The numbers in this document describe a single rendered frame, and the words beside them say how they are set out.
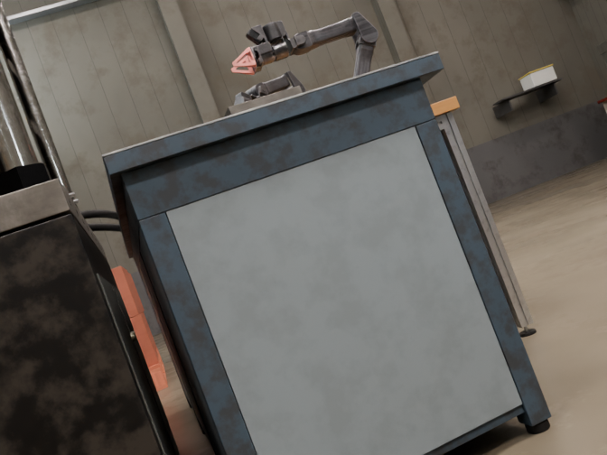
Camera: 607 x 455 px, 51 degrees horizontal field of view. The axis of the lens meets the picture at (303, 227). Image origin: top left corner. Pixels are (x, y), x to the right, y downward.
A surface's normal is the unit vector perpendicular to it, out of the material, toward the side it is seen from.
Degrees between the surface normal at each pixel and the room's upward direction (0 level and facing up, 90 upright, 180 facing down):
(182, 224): 90
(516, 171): 90
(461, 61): 90
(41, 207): 90
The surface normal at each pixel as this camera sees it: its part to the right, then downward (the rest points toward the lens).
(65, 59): 0.17, -0.09
